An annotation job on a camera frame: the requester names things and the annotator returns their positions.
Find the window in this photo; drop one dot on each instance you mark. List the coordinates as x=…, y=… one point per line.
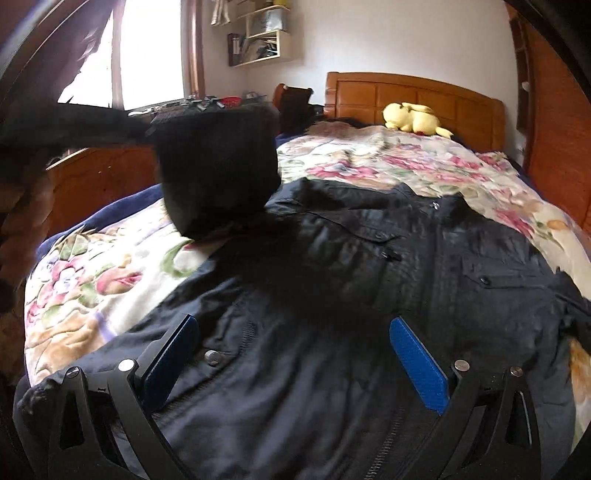
x=149, y=52

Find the wooden chair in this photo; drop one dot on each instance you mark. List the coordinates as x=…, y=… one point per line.
x=293, y=104

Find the floral fleece blanket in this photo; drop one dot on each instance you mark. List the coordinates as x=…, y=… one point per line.
x=96, y=279

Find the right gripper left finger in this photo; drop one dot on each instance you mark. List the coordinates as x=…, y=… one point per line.
x=81, y=444

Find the white wall shelf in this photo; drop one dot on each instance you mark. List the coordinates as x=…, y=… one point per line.
x=259, y=31

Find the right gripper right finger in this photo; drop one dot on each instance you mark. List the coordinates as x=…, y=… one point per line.
x=486, y=427

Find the wooden louvered wardrobe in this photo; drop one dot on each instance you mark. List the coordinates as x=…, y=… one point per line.
x=554, y=115

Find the long wooden desk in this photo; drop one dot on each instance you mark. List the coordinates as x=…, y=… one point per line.
x=92, y=178

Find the black jacket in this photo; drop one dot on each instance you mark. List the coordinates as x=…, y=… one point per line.
x=293, y=375

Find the yellow plush toy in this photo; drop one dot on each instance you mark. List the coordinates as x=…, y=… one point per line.
x=414, y=118

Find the red bowl on desk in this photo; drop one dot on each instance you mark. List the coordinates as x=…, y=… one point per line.
x=231, y=101

